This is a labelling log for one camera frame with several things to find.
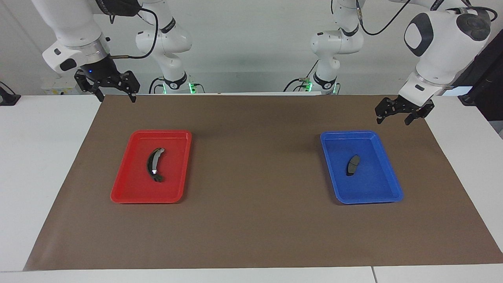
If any red plastic tray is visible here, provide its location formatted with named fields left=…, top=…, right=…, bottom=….
left=110, top=130, right=193, bottom=204

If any brown table mat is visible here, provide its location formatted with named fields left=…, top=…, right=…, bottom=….
left=24, top=94, right=503, bottom=272

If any black right base cable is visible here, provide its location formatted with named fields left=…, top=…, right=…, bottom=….
left=148, top=76, right=166, bottom=94

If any small black clamp mount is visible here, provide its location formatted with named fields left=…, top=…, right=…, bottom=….
left=0, top=81, right=21, bottom=106

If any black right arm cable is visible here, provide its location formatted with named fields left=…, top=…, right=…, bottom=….
left=108, top=7, right=159, bottom=60

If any black base cable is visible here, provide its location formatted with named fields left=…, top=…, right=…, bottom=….
left=148, top=76, right=166, bottom=94
left=283, top=59, right=319, bottom=93

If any white power strip box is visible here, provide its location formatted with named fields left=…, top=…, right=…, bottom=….
left=41, top=77, right=80, bottom=96

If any large black stand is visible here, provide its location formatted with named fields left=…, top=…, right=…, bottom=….
left=458, top=29, right=503, bottom=132

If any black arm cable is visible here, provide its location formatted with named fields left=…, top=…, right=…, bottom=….
left=355, top=0, right=414, bottom=36
left=108, top=7, right=159, bottom=60

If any blue plastic tray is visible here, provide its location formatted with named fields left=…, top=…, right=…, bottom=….
left=320, top=131, right=404, bottom=205

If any black left base cable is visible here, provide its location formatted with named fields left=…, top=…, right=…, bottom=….
left=283, top=59, right=319, bottom=93

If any dark brake pad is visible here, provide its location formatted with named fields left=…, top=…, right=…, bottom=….
left=346, top=154, right=361, bottom=176

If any curved brake shoe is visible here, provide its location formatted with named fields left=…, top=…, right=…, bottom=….
left=146, top=147, right=166, bottom=183

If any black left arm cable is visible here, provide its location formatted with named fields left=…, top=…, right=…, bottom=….
left=355, top=0, right=414, bottom=36

